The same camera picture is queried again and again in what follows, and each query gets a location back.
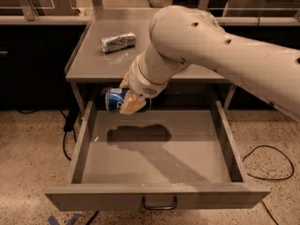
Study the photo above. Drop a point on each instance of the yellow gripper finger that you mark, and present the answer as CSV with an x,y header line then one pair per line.
x,y
132,103
124,82

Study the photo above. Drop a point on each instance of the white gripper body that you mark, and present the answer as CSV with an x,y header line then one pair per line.
x,y
140,82

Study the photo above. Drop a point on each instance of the blue crushed pepsi can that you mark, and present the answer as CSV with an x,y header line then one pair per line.
x,y
114,99

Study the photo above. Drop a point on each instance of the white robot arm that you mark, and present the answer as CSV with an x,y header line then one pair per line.
x,y
180,37

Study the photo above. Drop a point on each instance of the silver crushed can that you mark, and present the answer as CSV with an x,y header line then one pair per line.
x,y
118,43

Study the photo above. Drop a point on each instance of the grey counter cabinet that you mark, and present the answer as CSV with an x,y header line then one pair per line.
x,y
90,68

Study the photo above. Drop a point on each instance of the open grey drawer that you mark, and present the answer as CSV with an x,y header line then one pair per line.
x,y
160,154

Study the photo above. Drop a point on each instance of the blue tape on floor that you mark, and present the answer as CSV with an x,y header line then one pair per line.
x,y
71,220

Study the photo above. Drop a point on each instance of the black metal drawer handle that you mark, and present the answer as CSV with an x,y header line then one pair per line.
x,y
158,204

